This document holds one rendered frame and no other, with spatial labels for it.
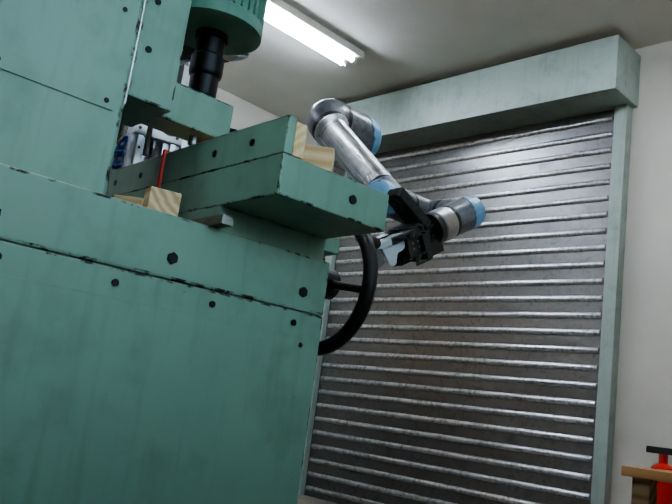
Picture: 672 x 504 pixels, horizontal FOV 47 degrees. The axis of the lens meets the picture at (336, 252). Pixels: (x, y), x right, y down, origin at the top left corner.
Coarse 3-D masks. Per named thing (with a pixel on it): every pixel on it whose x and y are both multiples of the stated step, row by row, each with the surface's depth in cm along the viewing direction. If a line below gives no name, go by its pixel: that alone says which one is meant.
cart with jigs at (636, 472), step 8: (624, 472) 190; (632, 472) 189; (640, 472) 188; (648, 472) 186; (656, 472) 185; (664, 472) 184; (632, 480) 191; (640, 480) 189; (648, 480) 188; (656, 480) 184; (664, 480) 183; (632, 488) 190; (640, 488) 189; (648, 488) 187; (656, 488) 190; (632, 496) 190; (640, 496) 188; (648, 496) 187; (656, 496) 189
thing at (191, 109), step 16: (176, 96) 128; (192, 96) 130; (208, 96) 133; (176, 112) 128; (192, 112) 130; (208, 112) 132; (224, 112) 135; (160, 128) 132; (176, 128) 131; (192, 128) 130; (208, 128) 132; (224, 128) 134
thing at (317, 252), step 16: (208, 208) 116; (224, 208) 114; (240, 224) 115; (256, 224) 117; (272, 224) 119; (272, 240) 119; (288, 240) 121; (304, 240) 123; (320, 240) 126; (320, 256) 125
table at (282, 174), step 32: (256, 160) 109; (288, 160) 105; (192, 192) 121; (224, 192) 113; (256, 192) 107; (288, 192) 104; (320, 192) 108; (352, 192) 112; (288, 224) 120; (320, 224) 117; (352, 224) 114; (384, 224) 116
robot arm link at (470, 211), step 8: (448, 200) 175; (456, 200) 173; (464, 200) 173; (472, 200) 173; (456, 208) 169; (464, 208) 170; (472, 208) 171; (480, 208) 173; (464, 216) 169; (472, 216) 171; (480, 216) 173; (464, 224) 169; (472, 224) 172; (464, 232) 172
